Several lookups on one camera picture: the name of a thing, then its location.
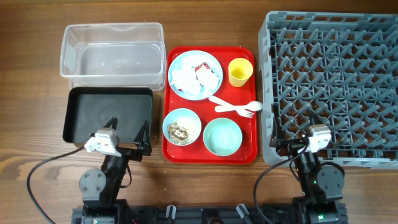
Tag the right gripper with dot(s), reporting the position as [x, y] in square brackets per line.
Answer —
[278, 139]

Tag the rice food leftovers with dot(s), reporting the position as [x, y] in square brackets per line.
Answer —
[183, 131]

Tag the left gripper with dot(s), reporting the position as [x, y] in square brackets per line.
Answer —
[142, 146]

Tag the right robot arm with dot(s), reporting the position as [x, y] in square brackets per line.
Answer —
[321, 183]

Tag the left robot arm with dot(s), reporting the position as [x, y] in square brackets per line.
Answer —
[100, 187]

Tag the yellow plastic cup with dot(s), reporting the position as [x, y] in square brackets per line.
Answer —
[239, 71]

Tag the white napkin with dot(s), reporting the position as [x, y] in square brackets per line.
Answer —
[191, 82]

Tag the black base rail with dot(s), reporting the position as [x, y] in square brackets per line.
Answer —
[278, 213]

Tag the green bowl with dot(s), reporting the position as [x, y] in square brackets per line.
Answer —
[222, 137]

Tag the clear plastic bin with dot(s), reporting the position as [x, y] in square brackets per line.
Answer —
[114, 54]

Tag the red snack wrapper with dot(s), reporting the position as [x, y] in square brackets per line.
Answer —
[204, 64]

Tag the black waste tray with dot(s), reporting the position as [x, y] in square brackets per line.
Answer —
[90, 108]

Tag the white plastic spoon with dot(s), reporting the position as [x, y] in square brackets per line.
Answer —
[252, 106]

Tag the white plastic fork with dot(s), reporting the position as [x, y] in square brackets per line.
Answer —
[241, 112]

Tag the grey dishwasher rack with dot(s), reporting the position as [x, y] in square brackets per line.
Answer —
[339, 66]

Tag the light blue plate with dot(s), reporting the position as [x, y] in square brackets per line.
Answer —
[193, 58]

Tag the red serving tray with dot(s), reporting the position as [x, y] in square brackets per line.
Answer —
[197, 153]

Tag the blue bowl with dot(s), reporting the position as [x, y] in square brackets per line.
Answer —
[178, 113]

